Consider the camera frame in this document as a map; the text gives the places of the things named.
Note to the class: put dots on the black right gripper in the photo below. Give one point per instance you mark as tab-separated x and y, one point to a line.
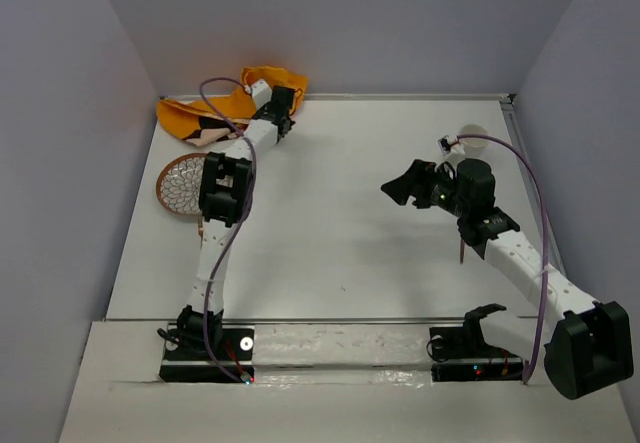
415	182

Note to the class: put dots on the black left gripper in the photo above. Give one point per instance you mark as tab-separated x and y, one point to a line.
290	123

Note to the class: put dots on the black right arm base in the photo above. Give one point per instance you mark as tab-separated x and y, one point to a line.
459	353

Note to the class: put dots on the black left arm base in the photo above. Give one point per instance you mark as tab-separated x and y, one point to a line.
184	362

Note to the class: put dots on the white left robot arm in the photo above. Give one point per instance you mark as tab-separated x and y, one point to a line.
225	199

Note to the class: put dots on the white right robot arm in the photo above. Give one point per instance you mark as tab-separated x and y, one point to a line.
587	344

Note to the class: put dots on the white ceramic mug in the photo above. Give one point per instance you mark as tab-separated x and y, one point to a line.
470	141

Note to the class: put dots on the patterned ceramic plate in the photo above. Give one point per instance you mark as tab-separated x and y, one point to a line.
177	187

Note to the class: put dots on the copper fork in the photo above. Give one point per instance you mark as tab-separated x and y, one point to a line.
199	230

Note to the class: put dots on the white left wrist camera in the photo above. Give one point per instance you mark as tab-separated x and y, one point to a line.
260	92

